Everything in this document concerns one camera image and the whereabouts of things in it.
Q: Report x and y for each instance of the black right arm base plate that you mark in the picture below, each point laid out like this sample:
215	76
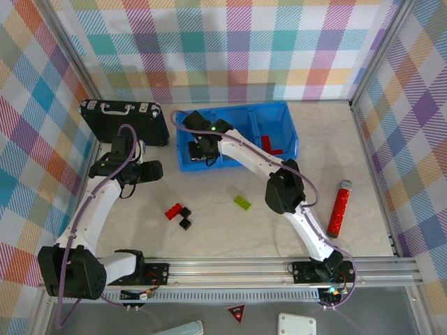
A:
302	272

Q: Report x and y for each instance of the black briefcase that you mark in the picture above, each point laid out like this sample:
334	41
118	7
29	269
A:
104	127

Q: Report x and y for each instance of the aluminium frame post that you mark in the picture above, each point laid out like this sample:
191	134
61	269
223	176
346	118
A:
75	56
380	52

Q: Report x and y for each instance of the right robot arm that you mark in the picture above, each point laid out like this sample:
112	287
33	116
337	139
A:
284	190

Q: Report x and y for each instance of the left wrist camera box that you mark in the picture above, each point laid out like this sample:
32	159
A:
140	148

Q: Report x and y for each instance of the light blue object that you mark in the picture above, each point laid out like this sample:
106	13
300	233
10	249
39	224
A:
190	328

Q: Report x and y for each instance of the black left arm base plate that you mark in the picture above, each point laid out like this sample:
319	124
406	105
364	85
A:
159	272

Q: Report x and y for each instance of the aluminium side rail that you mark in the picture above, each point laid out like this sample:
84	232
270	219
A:
371	164
94	153

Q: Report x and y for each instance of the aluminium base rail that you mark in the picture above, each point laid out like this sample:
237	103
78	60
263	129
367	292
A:
227	272

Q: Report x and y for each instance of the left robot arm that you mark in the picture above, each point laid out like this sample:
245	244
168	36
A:
70	275

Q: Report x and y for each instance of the red lego brick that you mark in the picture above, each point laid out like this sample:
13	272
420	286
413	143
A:
267	141
277	152
173	211

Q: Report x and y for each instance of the white square plate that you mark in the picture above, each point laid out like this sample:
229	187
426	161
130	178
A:
297	324

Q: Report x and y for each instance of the blue three-compartment bin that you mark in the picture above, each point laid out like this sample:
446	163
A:
276	118

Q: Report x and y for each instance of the black square lego brick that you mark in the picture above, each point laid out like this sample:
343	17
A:
185	212
185	223

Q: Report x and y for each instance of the red glitter toy microphone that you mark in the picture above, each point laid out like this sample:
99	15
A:
339	209

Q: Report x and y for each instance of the red triangle button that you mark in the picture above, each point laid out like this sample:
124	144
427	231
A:
236	312

